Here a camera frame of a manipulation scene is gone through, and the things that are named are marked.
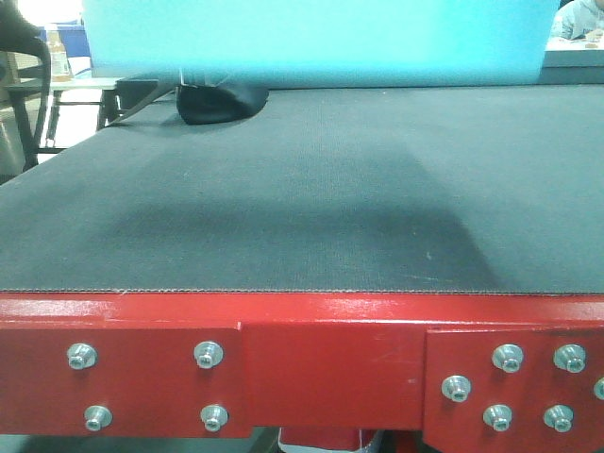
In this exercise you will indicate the red conveyor frame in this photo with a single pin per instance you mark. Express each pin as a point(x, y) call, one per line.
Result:
point(471, 372)

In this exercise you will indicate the light blue plastic bin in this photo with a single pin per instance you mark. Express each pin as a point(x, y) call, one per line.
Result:
point(324, 44)

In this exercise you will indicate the blue crate on table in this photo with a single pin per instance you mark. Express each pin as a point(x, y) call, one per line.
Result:
point(75, 40)

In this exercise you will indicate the seated person in grey hoodie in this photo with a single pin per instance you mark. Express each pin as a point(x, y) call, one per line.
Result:
point(581, 19)

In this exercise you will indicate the white side table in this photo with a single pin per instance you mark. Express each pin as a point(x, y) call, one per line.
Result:
point(71, 85)

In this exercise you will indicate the dark conveyor belt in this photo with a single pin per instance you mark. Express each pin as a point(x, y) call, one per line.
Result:
point(473, 190)

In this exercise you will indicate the black backpack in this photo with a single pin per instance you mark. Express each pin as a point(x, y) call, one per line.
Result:
point(197, 103)

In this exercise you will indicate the plastic drink bottle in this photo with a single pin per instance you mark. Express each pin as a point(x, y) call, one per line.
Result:
point(60, 67)

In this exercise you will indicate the black office chair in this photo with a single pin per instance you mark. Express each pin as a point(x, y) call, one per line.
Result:
point(22, 39)

